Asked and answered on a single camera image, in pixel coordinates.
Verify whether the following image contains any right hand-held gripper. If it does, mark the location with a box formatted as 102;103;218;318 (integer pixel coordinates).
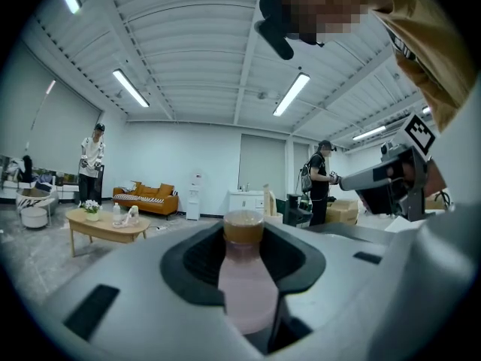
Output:
339;111;439;221

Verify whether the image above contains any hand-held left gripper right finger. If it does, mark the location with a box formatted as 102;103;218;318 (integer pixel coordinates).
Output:
262;199;477;361

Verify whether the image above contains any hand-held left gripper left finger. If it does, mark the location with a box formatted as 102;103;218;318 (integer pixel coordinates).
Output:
37;219;266;361

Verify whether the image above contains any pink bottle with orange cap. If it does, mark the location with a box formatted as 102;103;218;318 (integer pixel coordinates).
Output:
217;209;281;336

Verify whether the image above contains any white sink counter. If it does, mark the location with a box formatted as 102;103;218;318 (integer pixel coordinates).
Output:
228;189;265;218

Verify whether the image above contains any person's right hand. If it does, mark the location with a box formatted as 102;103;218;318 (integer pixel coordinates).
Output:
386;160;416;183

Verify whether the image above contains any cardboard box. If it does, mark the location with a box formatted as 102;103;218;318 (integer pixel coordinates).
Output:
325;199;360;226

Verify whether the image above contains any wooden coffee table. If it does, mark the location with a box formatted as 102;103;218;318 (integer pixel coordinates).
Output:
65;208;152;258

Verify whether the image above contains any clear glass jug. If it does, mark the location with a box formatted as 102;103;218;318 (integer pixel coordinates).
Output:
113;206;141;230

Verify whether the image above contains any small grey roller blind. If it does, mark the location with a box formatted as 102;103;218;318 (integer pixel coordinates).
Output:
239;133;287;193

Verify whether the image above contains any orange sofa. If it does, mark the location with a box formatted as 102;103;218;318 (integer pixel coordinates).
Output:
112;181;180;221

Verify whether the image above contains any white flower pot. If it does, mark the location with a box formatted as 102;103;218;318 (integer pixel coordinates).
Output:
80;199;103;223

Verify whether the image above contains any striped sofa blanket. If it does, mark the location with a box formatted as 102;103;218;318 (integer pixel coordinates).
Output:
113;193;167;205

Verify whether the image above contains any white water dispenser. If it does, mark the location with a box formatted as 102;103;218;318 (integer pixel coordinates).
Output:
186;171;205;221

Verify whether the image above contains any white round chair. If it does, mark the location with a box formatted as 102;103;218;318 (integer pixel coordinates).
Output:
15;187;61;229

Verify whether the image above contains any person's mustard shirt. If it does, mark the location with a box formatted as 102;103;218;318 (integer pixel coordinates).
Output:
370;0;479;133

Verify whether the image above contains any large grey roller blind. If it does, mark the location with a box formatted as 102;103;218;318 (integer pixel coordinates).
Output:
0;38;103;162

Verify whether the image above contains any black head-mounted camera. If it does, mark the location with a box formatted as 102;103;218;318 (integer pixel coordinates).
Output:
254;0;295;61

